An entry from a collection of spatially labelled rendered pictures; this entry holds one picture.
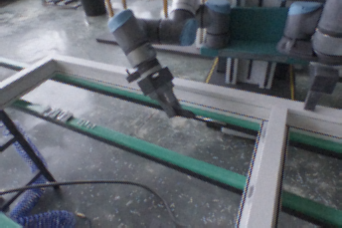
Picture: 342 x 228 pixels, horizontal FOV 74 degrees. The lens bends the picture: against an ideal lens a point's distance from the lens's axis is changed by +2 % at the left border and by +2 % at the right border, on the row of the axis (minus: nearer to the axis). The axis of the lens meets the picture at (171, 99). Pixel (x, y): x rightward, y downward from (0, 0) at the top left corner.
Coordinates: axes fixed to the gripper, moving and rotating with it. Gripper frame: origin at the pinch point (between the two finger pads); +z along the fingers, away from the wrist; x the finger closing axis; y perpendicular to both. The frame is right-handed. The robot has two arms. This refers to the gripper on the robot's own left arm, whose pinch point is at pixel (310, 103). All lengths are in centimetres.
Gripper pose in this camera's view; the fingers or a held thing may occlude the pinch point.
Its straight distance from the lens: 77.8
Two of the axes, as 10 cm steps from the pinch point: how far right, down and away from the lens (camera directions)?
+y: 8.9, 2.2, -3.9
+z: 0.9, 7.8, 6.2
